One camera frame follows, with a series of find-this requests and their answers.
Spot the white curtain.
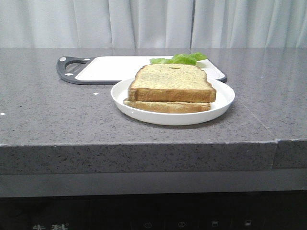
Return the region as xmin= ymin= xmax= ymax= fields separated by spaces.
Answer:
xmin=0 ymin=0 xmax=307 ymax=48

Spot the toasted bread slice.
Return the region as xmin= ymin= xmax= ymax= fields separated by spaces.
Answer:
xmin=128 ymin=64 xmax=216 ymax=103
xmin=123 ymin=99 xmax=211 ymax=114

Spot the white cutting board grey rim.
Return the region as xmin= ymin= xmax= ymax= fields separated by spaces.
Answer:
xmin=56 ymin=56 xmax=228 ymax=85

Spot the black appliance control panel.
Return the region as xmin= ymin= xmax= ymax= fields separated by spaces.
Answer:
xmin=0 ymin=191 xmax=307 ymax=230

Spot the white round plate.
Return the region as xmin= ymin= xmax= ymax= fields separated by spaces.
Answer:
xmin=111 ymin=78 xmax=235 ymax=126

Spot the green lettuce leaf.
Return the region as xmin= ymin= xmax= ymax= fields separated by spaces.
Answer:
xmin=150 ymin=52 xmax=208 ymax=66

